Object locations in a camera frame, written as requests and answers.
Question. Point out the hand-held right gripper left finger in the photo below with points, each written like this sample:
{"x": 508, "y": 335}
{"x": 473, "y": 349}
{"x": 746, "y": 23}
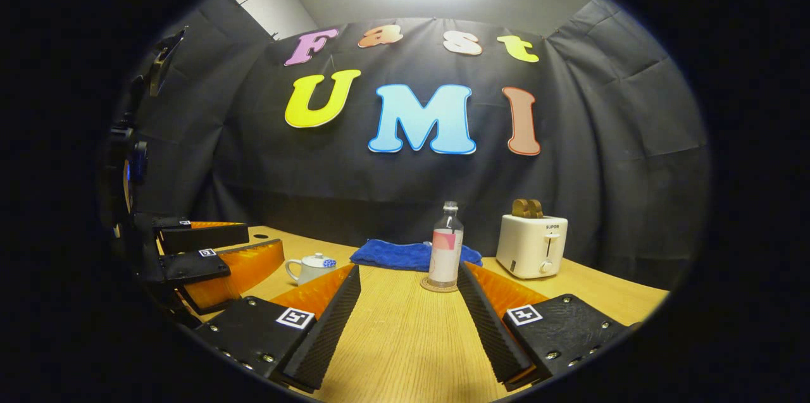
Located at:
{"x": 332, "y": 327}

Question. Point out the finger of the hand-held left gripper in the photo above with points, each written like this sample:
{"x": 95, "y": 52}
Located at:
{"x": 202, "y": 238}
{"x": 190, "y": 267}

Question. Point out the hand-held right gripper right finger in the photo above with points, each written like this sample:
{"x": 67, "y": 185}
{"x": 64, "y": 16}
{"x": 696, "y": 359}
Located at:
{"x": 487, "y": 327}

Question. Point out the white teacup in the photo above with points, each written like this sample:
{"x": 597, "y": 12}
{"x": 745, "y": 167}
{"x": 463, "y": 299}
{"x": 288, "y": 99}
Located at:
{"x": 307, "y": 274}

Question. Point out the round wooden coaster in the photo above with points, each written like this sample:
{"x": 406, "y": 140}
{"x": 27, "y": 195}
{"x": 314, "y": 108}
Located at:
{"x": 436, "y": 290}

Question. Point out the white blue teacup lid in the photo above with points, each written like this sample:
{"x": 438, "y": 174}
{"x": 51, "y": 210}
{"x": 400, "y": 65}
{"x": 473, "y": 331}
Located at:
{"x": 319, "y": 260}

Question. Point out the clear plastic water bottle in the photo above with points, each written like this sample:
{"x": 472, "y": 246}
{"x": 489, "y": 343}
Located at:
{"x": 445, "y": 264}

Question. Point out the white toaster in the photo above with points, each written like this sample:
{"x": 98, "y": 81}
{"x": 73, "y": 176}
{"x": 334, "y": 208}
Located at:
{"x": 525, "y": 245}

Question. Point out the blue towel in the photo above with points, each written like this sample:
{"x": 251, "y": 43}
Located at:
{"x": 392, "y": 255}

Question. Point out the brown toast slice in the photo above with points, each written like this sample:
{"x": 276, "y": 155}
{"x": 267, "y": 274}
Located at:
{"x": 537, "y": 208}
{"x": 520, "y": 208}

